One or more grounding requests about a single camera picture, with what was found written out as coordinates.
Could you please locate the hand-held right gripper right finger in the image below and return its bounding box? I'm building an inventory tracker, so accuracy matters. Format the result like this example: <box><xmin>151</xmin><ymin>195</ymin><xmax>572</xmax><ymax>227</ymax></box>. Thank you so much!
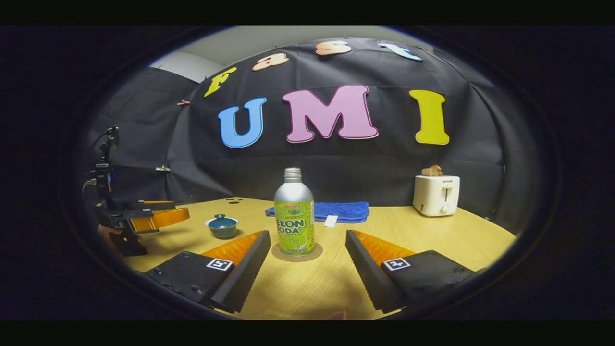
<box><xmin>345</xmin><ymin>229</ymin><xmax>486</xmax><ymax>314</ymax></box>

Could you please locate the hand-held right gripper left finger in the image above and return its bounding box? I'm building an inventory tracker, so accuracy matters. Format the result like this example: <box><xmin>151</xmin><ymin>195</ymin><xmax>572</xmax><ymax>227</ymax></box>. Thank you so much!
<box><xmin>144</xmin><ymin>230</ymin><xmax>272</xmax><ymax>314</ymax></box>

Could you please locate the teal and white teacup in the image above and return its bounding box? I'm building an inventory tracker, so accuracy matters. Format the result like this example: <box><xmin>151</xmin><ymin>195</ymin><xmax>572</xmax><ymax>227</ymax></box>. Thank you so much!
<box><xmin>205</xmin><ymin>217</ymin><xmax>239</xmax><ymax>239</ymax></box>

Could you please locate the round brown coaster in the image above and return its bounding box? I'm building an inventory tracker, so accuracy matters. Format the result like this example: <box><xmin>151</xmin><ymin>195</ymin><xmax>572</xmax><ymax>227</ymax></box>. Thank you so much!
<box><xmin>271</xmin><ymin>242</ymin><xmax>323</xmax><ymax>262</ymax></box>

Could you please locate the silver green-label water bottle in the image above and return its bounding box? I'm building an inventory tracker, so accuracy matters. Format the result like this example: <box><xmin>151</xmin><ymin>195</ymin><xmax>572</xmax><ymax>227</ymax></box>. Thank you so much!
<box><xmin>273</xmin><ymin>167</ymin><xmax>316</xmax><ymax>257</ymax></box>

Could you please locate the blue folded towel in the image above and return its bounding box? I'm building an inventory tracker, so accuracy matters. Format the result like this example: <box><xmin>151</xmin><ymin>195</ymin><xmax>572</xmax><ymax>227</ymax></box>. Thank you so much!
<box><xmin>265</xmin><ymin>201</ymin><xmax>370</xmax><ymax>227</ymax></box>

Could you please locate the white toaster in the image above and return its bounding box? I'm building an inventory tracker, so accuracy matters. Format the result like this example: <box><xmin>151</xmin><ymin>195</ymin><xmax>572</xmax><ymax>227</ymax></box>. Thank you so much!
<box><xmin>413</xmin><ymin>174</ymin><xmax>461</xmax><ymax>217</ymax></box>

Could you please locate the black backdrop cloth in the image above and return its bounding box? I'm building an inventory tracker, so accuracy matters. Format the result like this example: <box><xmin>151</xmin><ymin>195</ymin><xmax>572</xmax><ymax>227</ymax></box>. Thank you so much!
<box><xmin>77</xmin><ymin>37</ymin><xmax>543</xmax><ymax>231</ymax></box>

